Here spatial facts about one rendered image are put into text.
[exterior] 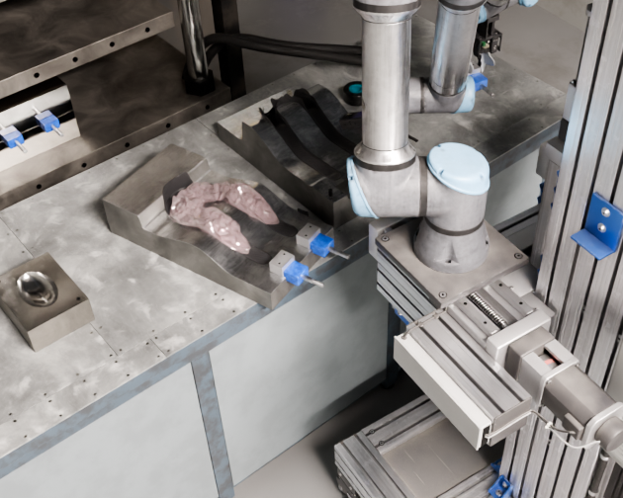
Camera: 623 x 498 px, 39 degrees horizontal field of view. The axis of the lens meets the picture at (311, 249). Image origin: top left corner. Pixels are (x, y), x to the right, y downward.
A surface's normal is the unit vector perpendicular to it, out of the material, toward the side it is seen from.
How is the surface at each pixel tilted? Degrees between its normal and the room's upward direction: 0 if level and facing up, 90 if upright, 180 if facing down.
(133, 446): 90
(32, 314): 0
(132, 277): 0
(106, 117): 0
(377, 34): 78
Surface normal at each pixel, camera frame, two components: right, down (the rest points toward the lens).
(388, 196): -0.04, 0.51
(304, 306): 0.63, 0.52
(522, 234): -0.04, -0.72
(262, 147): -0.78, 0.46
